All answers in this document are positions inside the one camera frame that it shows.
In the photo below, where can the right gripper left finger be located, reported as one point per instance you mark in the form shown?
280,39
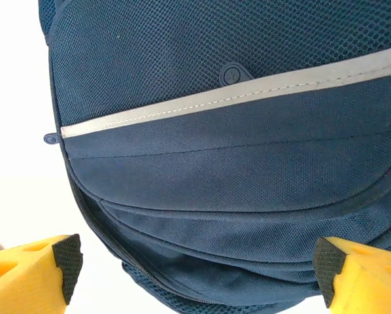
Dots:
22,281

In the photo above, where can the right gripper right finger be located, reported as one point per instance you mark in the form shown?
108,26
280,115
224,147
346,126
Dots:
368,281

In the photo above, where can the navy blue student backpack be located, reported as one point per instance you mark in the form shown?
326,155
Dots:
215,157

